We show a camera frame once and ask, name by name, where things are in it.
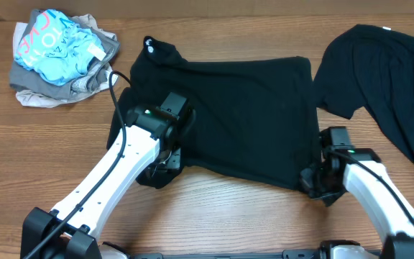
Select black t-shirt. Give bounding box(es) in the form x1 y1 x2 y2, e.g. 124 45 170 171
118 36 321 191

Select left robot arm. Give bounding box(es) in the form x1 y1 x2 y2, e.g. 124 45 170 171
20 93 196 258

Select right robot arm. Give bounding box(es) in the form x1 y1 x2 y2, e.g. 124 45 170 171
300 127 414 259

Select grey folded garment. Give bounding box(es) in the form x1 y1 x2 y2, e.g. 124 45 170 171
9 9 120 102

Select black garment at right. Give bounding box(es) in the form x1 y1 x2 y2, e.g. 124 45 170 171
313 24 414 163

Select light blue printed shirt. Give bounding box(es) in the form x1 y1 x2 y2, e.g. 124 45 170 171
14 9 106 86

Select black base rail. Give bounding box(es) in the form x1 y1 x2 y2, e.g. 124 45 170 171
130 249 321 259

